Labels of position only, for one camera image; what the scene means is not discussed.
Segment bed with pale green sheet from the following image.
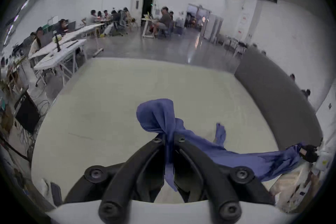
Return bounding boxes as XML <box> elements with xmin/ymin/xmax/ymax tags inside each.
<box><xmin>31</xmin><ymin>57</ymin><xmax>324</xmax><ymax>212</ymax></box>

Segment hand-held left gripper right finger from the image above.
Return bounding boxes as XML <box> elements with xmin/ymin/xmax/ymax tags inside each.
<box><xmin>174</xmin><ymin>135</ymin><xmax>275</xmax><ymax>223</ymax></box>

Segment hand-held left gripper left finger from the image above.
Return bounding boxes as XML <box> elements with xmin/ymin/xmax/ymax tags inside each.
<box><xmin>64</xmin><ymin>136</ymin><xmax>168</xmax><ymax>224</ymax></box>

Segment white desk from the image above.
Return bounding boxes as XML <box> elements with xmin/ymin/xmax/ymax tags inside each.
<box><xmin>141</xmin><ymin>16</ymin><xmax>159</xmax><ymax>39</ymax></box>

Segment row of tables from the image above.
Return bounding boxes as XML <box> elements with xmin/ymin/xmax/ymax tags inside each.
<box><xmin>28</xmin><ymin>22</ymin><xmax>106</xmax><ymax>87</ymax></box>

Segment dark blue shirt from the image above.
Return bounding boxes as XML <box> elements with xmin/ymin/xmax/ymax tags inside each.
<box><xmin>136</xmin><ymin>98</ymin><xmax>307</xmax><ymax>192</ymax></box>

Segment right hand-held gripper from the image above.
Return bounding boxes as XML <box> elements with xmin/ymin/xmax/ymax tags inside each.
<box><xmin>299</xmin><ymin>139</ymin><xmax>334</xmax><ymax>174</ymax></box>

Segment group of people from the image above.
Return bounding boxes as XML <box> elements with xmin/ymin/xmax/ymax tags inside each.
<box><xmin>89</xmin><ymin>7</ymin><xmax>133</xmax><ymax>34</ymax></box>

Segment black monitor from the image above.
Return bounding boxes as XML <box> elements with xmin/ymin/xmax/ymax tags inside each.
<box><xmin>15</xmin><ymin>94</ymin><xmax>41</xmax><ymax>135</ymax></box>

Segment dark phone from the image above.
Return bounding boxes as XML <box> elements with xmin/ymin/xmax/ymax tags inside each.
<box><xmin>50</xmin><ymin>182</ymin><xmax>63</xmax><ymax>207</ymax></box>

